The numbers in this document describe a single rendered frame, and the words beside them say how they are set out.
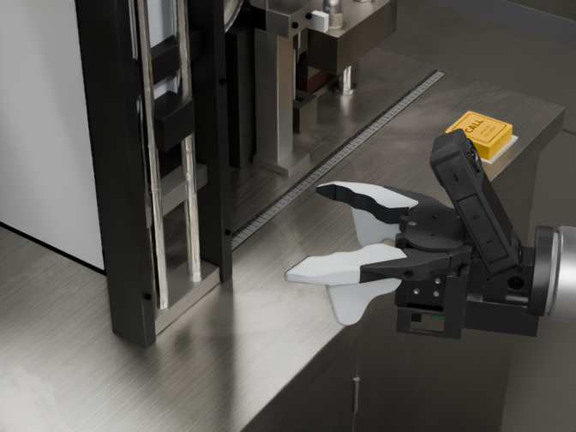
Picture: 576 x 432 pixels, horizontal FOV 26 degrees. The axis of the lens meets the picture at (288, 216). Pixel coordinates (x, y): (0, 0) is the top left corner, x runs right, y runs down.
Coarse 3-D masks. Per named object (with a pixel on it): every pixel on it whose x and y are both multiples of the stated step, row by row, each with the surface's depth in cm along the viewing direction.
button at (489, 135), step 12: (468, 120) 173; (480, 120) 173; (492, 120) 173; (468, 132) 170; (480, 132) 170; (492, 132) 170; (504, 132) 171; (480, 144) 168; (492, 144) 168; (504, 144) 172; (480, 156) 169; (492, 156) 169
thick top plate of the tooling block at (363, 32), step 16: (320, 0) 179; (384, 0) 179; (352, 16) 175; (368, 16) 175; (384, 16) 180; (320, 32) 172; (336, 32) 172; (352, 32) 173; (368, 32) 177; (384, 32) 181; (320, 48) 173; (336, 48) 171; (352, 48) 175; (368, 48) 179; (304, 64) 176; (320, 64) 174; (336, 64) 173
